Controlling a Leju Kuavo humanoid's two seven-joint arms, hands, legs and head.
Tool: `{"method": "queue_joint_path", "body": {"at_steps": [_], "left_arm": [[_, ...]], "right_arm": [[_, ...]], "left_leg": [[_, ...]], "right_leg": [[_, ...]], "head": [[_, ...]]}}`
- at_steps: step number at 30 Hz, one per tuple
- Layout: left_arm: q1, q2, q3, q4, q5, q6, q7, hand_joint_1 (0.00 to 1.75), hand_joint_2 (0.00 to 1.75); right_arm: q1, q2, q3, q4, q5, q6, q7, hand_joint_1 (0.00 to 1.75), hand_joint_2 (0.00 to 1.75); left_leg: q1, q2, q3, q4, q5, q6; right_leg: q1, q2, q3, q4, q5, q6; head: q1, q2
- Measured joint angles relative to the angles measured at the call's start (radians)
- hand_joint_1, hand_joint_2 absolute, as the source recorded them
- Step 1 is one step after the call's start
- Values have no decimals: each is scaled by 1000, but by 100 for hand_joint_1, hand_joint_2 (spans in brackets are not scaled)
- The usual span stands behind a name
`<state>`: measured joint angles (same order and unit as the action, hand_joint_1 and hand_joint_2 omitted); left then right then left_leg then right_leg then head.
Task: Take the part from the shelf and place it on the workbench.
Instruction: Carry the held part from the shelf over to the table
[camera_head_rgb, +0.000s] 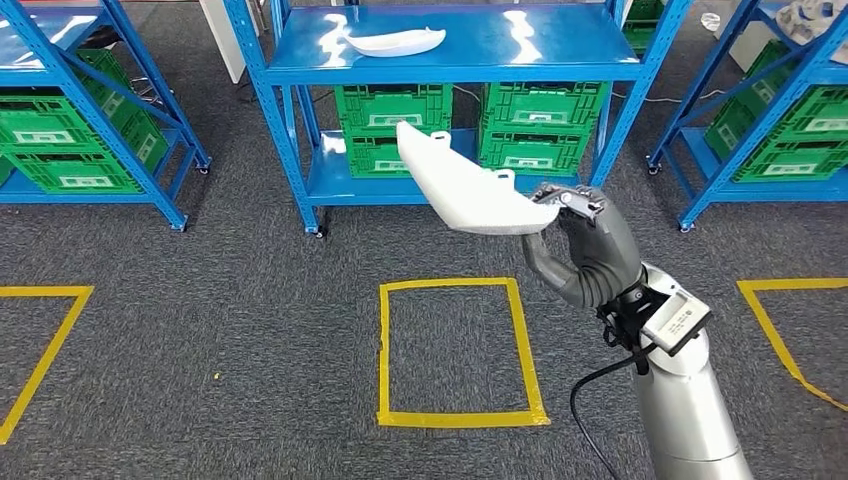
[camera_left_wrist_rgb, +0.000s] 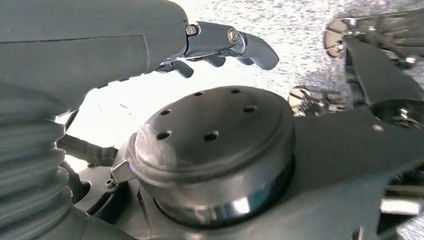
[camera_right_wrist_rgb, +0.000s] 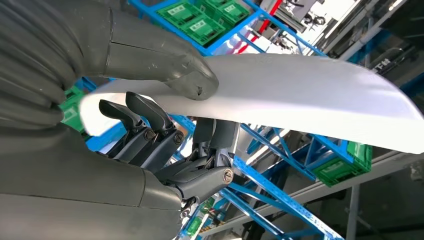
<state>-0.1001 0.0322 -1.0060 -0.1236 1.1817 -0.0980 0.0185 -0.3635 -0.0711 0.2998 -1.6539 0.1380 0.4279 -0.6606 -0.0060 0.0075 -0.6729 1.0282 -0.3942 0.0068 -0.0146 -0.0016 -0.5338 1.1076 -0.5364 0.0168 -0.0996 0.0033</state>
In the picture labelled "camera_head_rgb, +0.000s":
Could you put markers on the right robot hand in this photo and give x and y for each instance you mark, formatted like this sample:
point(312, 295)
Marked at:
point(596, 252)

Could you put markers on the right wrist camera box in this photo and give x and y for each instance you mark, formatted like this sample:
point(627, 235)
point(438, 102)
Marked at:
point(676, 321)

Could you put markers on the blue metal shelf rack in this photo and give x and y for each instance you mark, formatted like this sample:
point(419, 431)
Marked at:
point(464, 40)
point(40, 76)
point(782, 193)

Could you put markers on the crumpled clear plastic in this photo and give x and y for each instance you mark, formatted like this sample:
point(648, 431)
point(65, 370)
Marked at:
point(712, 21)

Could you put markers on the grey white parts pile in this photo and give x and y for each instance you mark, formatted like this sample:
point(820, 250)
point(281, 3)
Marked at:
point(808, 20)

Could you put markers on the yellow floor tape square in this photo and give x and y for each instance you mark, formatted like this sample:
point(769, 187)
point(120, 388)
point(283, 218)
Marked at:
point(46, 291)
point(464, 419)
point(795, 283)

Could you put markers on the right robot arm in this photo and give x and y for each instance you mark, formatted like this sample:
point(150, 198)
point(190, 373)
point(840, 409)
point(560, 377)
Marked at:
point(682, 411)

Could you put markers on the metal hooks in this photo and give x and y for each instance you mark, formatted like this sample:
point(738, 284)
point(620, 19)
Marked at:
point(142, 89)

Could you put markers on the white plastic shell part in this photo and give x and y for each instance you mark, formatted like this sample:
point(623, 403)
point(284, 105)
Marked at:
point(397, 43)
point(464, 192)

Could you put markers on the white table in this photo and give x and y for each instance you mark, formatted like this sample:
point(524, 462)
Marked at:
point(748, 46)
point(222, 40)

